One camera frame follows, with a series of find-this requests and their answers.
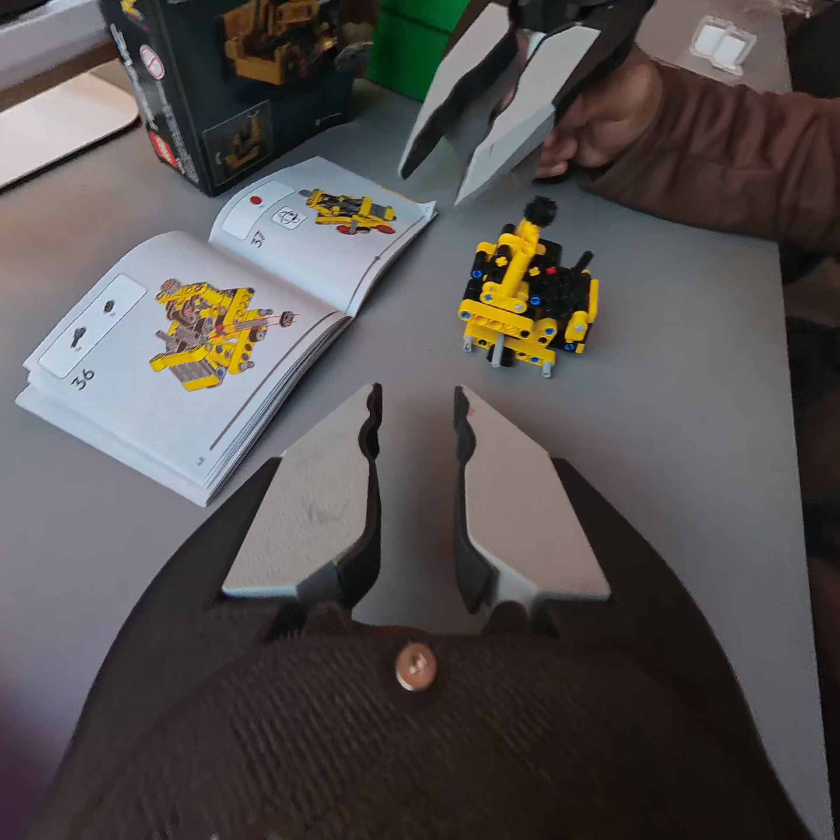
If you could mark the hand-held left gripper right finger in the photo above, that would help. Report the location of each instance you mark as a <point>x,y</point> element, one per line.
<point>531,525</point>

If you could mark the person's right hand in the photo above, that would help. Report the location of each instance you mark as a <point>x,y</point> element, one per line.
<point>604,124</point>

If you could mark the person's trouser leg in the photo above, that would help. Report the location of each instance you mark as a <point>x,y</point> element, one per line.
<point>823,656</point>

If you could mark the person's right forearm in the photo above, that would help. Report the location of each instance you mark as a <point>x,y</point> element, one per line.
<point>735,157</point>

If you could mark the green plastic box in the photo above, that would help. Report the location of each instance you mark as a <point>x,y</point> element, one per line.
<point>407,52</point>

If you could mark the lego instruction booklet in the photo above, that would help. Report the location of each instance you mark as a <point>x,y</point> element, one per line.
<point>131,407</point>

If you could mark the clear plastic blister tray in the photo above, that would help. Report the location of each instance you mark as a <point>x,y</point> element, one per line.
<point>722,43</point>

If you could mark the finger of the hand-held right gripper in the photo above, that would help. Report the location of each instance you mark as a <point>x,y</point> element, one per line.
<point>446,79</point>
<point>525,124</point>

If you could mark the yellow black lego model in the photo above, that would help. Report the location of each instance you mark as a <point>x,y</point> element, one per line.
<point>508,275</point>

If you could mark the dark lego set box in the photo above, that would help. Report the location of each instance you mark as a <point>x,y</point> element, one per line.
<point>197,98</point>

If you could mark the instruction sheet stand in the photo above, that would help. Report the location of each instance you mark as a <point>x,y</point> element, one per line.
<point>59,131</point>

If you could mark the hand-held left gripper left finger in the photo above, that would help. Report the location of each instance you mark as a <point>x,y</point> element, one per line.
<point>302,518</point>

